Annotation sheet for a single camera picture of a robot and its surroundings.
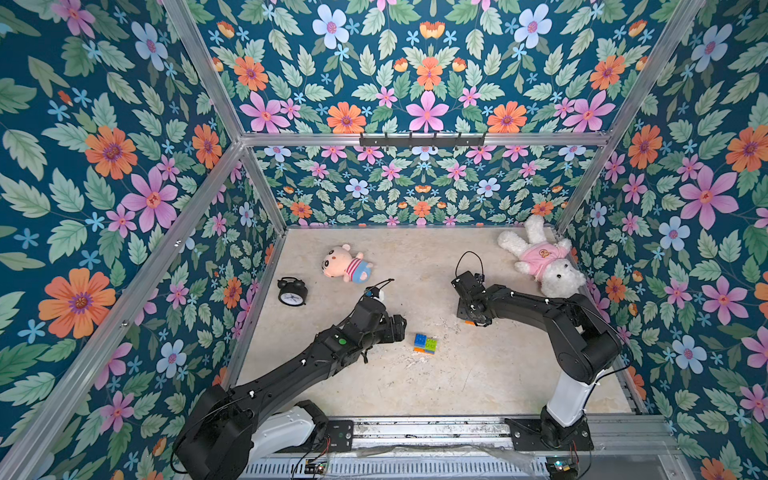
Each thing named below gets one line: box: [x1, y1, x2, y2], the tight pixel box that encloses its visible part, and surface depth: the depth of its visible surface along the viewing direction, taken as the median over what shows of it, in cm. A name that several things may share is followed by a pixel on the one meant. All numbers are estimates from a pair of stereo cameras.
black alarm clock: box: [277, 276, 309, 307], surface depth 95 cm
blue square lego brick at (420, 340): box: [414, 333, 427, 348], surface depth 87 cm
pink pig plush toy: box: [321, 243, 373, 284], surface depth 101 cm
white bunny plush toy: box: [497, 215, 586, 299], surface depth 103 cm
